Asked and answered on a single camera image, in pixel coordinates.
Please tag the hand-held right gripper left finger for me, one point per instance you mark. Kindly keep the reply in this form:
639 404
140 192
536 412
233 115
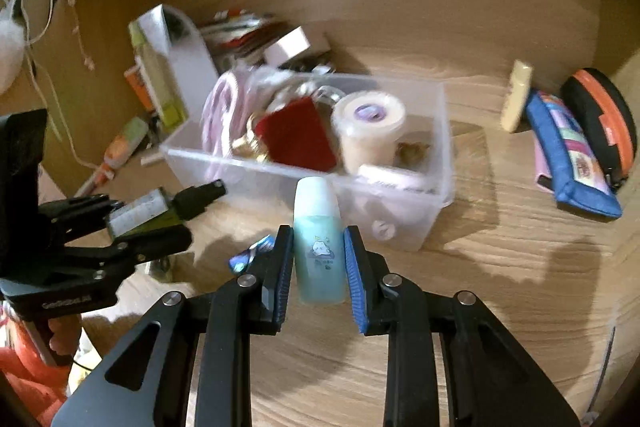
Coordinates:
282 272

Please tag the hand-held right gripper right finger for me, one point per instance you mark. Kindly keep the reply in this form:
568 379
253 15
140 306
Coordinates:
355 277

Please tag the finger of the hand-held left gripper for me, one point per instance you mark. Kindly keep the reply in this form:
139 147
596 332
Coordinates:
145 247
75 219

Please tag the small dark spray bottle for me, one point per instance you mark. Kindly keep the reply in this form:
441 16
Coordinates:
150 209

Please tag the small teal bottle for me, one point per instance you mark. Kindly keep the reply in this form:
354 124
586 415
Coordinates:
320 247

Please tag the clear plastic storage box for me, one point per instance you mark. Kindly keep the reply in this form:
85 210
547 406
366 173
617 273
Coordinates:
400 207

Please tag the red velvet pouch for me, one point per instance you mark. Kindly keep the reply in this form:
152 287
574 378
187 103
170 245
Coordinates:
300 134

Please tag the wooden desktop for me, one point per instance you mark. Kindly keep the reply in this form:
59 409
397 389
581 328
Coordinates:
500 307

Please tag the person's left hand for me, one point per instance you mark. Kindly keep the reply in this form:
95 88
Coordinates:
70 336

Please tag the shiny blue wrapper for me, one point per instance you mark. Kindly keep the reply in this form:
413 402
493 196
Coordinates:
250 254

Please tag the pink pen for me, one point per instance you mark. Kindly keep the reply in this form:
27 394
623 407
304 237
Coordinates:
92 184

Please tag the orange and green glue bottle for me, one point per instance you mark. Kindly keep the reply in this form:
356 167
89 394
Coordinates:
125 147

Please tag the orange box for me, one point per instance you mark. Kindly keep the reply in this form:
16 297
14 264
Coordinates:
137 87

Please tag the white fluffy ball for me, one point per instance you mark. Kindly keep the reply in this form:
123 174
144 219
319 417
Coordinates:
10 52

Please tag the orange garment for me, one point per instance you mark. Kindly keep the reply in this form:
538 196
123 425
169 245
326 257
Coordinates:
25 367

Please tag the tall green spray bottle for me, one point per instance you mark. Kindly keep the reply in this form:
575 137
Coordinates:
160 82

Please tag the pink and white box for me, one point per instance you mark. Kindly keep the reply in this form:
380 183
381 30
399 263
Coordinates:
295 44

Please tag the stack of booklets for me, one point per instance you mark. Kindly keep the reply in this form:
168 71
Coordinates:
240 32

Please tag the small beige tube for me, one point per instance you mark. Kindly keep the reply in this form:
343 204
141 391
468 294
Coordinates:
517 97

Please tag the blue pencil pouch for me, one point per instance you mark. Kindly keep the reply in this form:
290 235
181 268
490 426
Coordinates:
575 157

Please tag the black and orange zip case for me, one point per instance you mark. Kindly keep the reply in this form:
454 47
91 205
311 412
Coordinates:
600 122

